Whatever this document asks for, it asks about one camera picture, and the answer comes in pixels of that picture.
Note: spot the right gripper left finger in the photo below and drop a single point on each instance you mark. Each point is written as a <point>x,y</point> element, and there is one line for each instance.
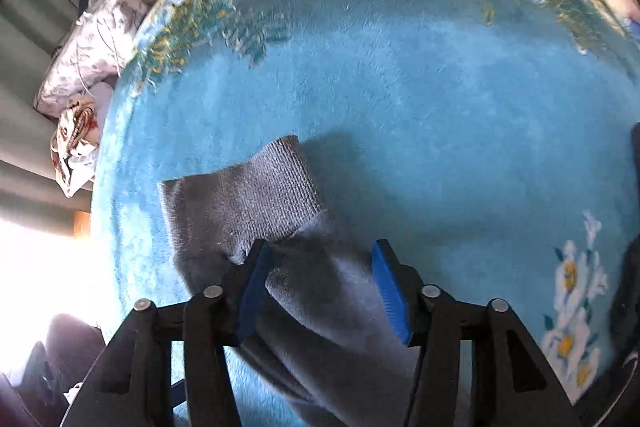
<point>161,357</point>

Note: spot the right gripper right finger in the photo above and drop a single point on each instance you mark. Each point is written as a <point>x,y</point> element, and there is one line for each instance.
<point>477,365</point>

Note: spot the grey fleece sweatshirt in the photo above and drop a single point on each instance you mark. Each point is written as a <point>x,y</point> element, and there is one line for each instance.
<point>322,338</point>

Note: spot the navy and white garment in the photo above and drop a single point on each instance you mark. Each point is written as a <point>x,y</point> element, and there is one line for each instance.
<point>613,398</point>

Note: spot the blue floral bed blanket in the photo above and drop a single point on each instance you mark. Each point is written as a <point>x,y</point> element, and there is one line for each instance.
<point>487,140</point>

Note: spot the white floral bedding pile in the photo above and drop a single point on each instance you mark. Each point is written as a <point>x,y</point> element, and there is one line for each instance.
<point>99,46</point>

